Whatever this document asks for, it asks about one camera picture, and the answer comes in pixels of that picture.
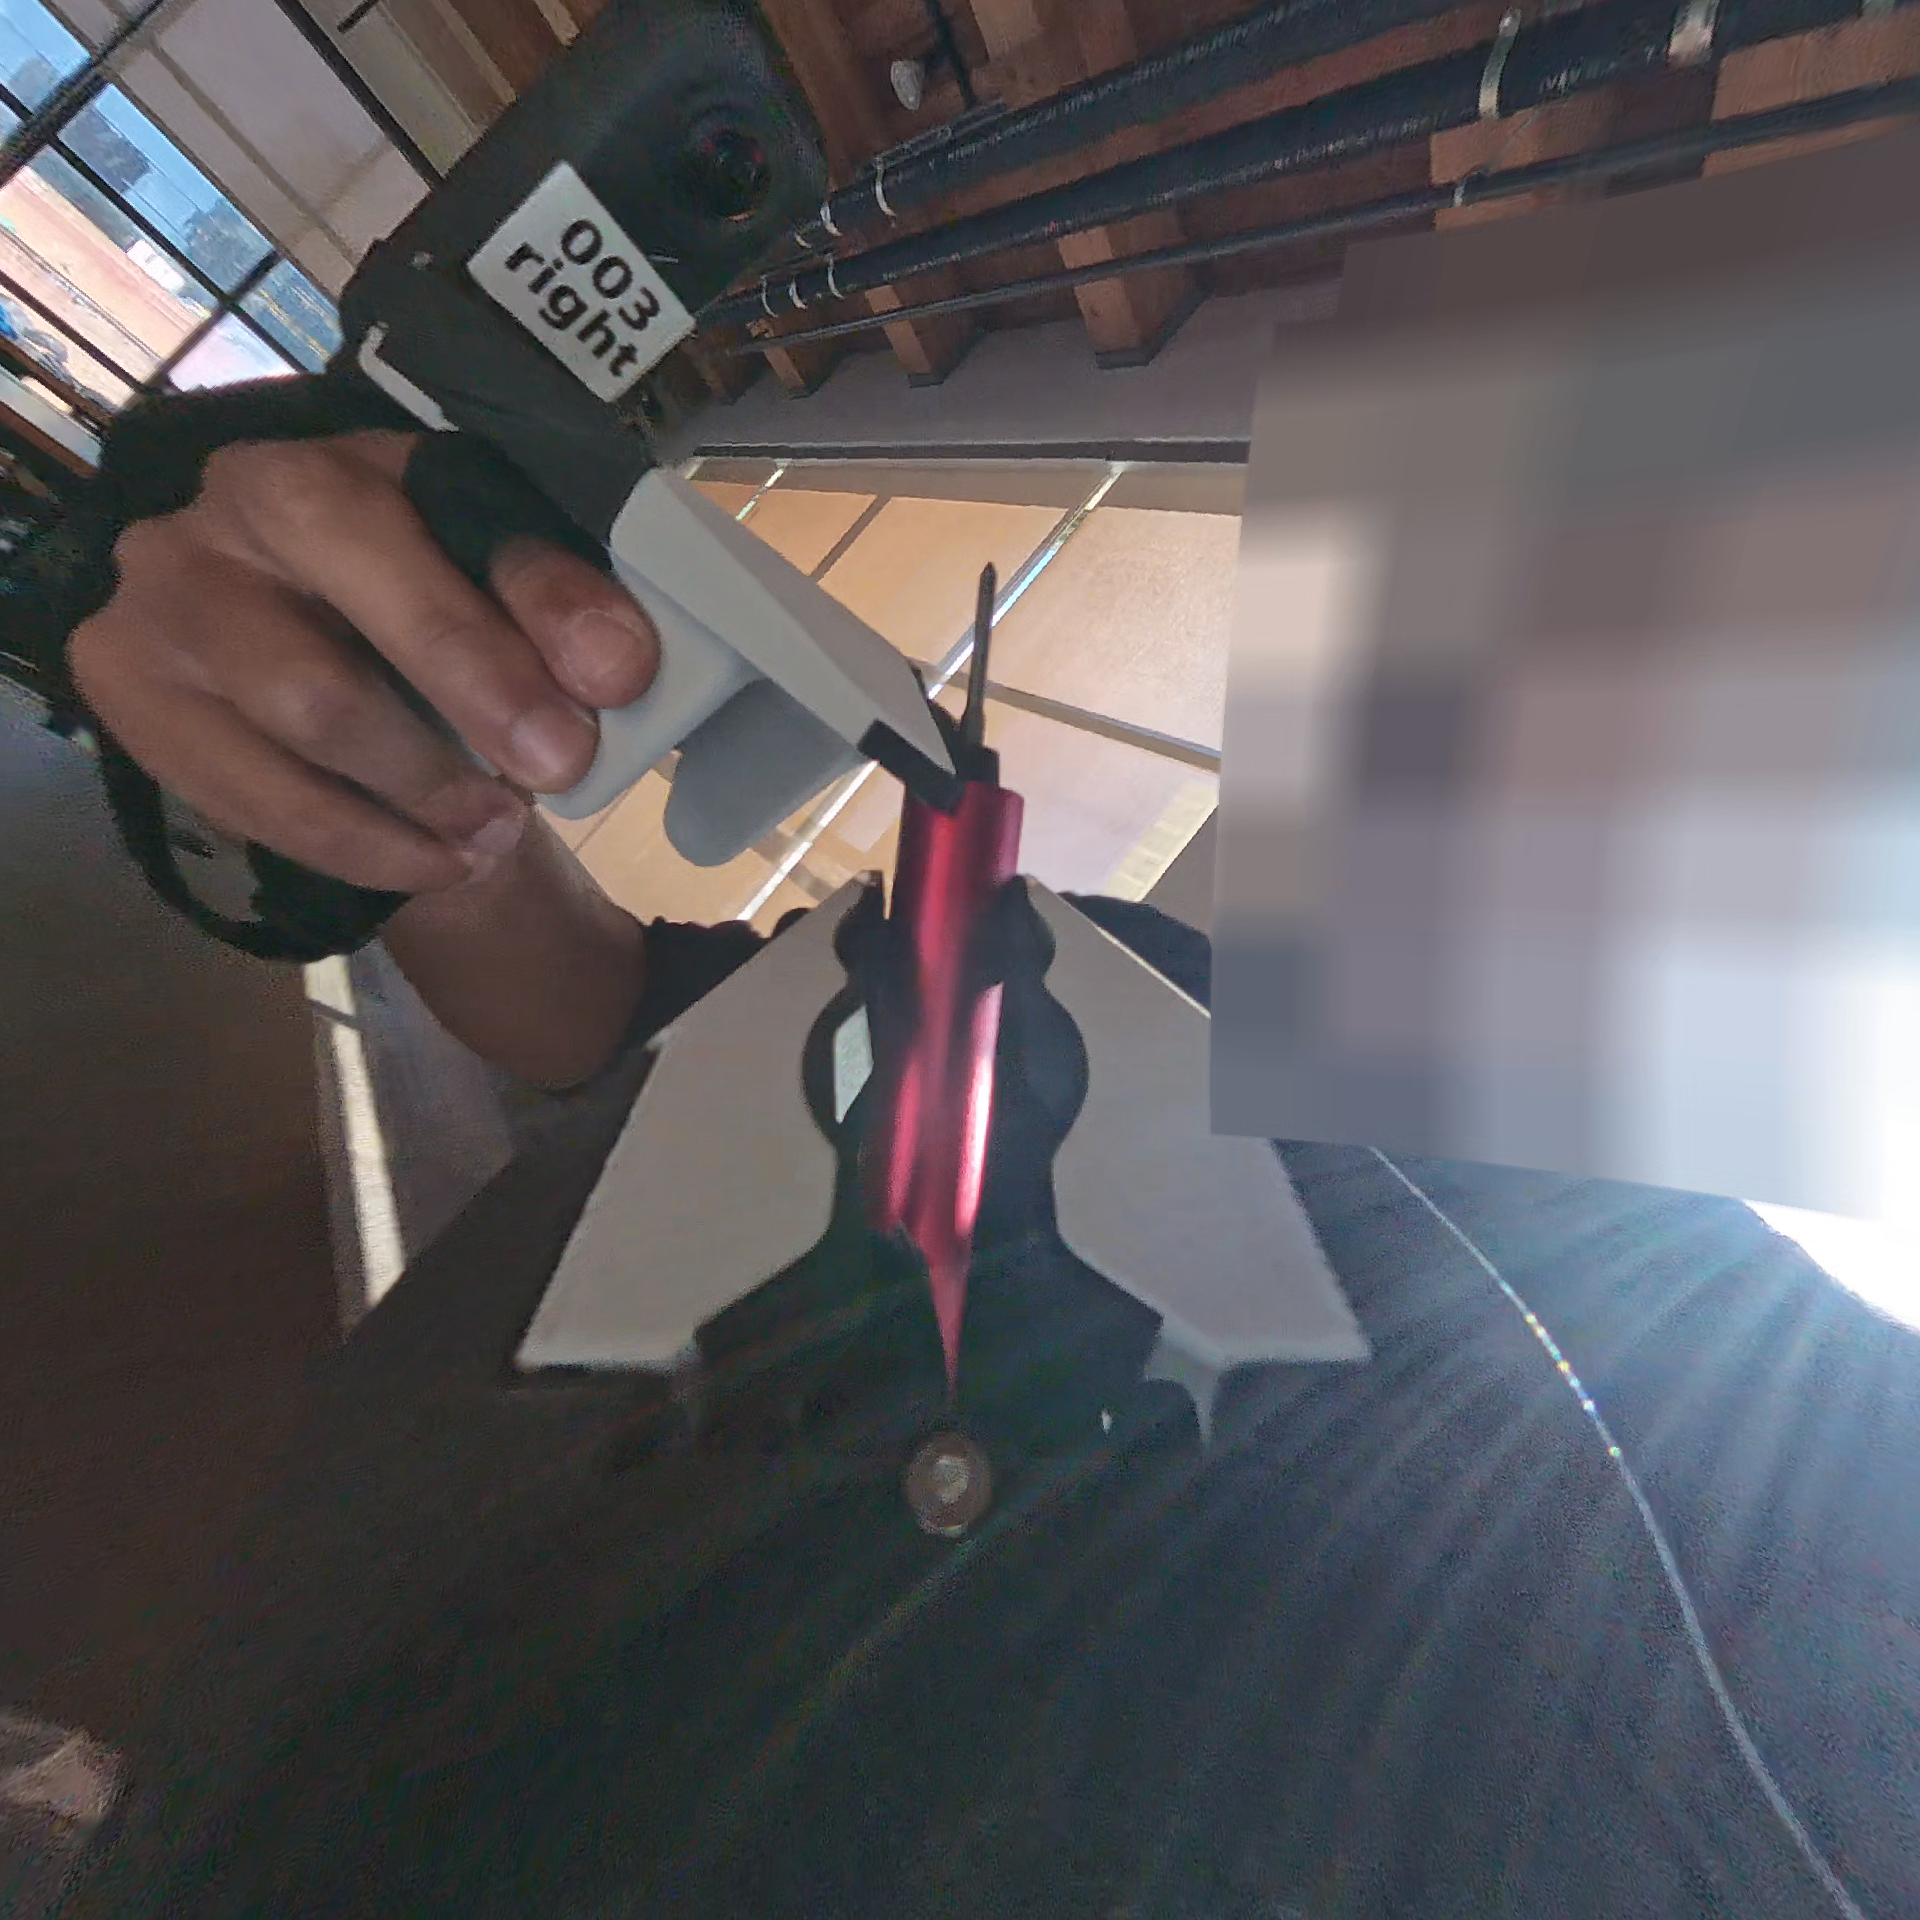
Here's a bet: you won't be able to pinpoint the person's right hand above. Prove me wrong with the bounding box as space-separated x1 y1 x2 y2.
67 433 666 894

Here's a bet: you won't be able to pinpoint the large paned window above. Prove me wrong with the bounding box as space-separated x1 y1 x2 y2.
0 0 349 442

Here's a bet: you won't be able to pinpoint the red electric screwdriver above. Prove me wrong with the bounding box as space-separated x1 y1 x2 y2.
861 562 1028 1391

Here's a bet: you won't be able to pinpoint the person's right forearm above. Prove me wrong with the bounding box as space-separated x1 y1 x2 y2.
381 817 653 1097

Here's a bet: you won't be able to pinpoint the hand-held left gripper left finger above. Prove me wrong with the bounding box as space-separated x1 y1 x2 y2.
517 879 887 1374

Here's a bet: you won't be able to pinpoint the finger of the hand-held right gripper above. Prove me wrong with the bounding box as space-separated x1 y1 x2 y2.
609 469 971 817

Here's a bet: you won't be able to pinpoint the black ceiling pipes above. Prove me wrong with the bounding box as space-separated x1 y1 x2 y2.
698 0 1920 362

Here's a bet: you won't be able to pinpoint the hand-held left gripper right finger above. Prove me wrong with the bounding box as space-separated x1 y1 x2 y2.
1005 879 1375 1443

